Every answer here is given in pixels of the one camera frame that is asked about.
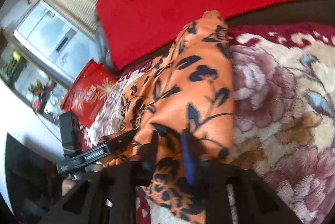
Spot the person's left hand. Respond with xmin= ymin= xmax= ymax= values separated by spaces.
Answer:
xmin=61 ymin=176 xmax=81 ymax=196

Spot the floral plush blanket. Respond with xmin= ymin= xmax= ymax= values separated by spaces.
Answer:
xmin=85 ymin=23 xmax=334 ymax=223

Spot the dark brown leather sofa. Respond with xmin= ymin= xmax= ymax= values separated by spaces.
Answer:
xmin=115 ymin=0 xmax=335 ymax=75

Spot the orange floral garment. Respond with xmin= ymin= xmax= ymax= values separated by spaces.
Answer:
xmin=102 ymin=11 xmax=234 ymax=223

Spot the red gift box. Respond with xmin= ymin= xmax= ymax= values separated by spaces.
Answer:
xmin=60 ymin=60 xmax=116 ymax=128

